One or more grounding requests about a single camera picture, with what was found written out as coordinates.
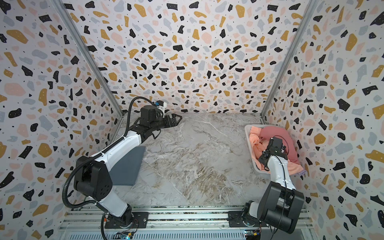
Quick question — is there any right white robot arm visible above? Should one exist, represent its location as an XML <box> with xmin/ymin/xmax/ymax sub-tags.
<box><xmin>242</xmin><ymin>137</ymin><xmax>305</xmax><ymax>234</ymax></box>

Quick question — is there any left aluminium corner post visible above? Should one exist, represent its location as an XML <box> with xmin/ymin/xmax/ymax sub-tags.
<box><xmin>51</xmin><ymin>1</ymin><xmax>124</xmax><ymax>118</ymax></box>

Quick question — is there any white plastic laundry basket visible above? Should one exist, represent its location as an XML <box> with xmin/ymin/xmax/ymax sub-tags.
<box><xmin>244</xmin><ymin>123</ymin><xmax>301</xmax><ymax>175</ymax></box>

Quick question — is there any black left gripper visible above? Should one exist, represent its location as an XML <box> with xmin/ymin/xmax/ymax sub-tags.
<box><xmin>150</xmin><ymin>114</ymin><xmax>182</xmax><ymax>133</ymax></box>

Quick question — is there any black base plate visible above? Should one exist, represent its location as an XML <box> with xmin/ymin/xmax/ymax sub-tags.
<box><xmin>105</xmin><ymin>212</ymin><xmax>149</xmax><ymax>229</ymax></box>
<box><xmin>228</xmin><ymin>211</ymin><xmax>269</xmax><ymax>228</ymax></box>

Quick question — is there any right green circuit board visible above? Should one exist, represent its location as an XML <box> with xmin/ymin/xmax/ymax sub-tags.
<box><xmin>245</xmin><ymin>230</ymin><xmax>261</xmax><ymax>240</ymax></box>

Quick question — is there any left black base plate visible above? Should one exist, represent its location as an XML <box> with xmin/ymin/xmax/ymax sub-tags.
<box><xmin>105</xmin><ymin>212</ymin><xmax>149</xmax><ymax>229</ymax></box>

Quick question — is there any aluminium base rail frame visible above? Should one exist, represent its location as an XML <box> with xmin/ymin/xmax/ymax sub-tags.
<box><xmin>58</xmin><ymin>206</ymin><xmax>317</xmax><ymax>240</ymax></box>

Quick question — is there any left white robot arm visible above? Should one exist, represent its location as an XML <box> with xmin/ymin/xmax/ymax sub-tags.
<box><xmin>68</xmin><ymin>102</ymin><xmax>183</xmax><ymax>228</ymax></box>

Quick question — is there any dark pink t-shirt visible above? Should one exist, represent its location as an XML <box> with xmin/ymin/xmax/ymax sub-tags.
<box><xmin>259</xmin><ymin>126</ymin><xmax>300</xmax><ymax>165</ymax></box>

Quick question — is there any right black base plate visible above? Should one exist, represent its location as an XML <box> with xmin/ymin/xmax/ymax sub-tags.
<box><xmin>228</xmin><ymin>211</ymin><xmax>269</xmax><ymax>228</ymax></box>

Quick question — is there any aluminium corner post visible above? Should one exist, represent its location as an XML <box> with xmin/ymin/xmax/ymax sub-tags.
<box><xmin>51</xmin><ymin>1</ymin><xmax>124</xmax><ymax>118</ymax></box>
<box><xmin>261</xmin><ymin>0</ymin><xmax>319</xmax><ymax>124</ymax></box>

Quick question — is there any right aluminium corner post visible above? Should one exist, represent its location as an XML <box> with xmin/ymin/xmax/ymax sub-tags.
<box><xmin>261</xmin><ymin>0</ymin><xmax>319</xmax><ymax>124</ymax></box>

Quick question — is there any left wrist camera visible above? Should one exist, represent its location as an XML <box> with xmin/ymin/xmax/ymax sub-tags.
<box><xmin>155</xmin><ymin>101</ymin><xmax>167</xmax><ymax>111</ymax></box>

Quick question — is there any peach graphic t-shirt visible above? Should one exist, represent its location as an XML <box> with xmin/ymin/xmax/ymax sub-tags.
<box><xmin>248</xmin><ymin>125</ymin><xmax>304</xmax><ymax>175</ymax></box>

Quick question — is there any left green circuit board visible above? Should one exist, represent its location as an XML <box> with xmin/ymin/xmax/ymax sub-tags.
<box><xmin>114</xmin><ymin>232</ymin><xmax>135</xmax><ymax>240</ymax></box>

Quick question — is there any green circuit board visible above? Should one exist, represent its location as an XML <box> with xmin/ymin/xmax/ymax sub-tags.
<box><xmin>245</xmin><ymin>230</ymin><xmax>261</xmax><ymax>240</ymax></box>
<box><xmin>114</xmin><ymin>232</ymin><xmax>135</xmax><ymax>240</ymax></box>

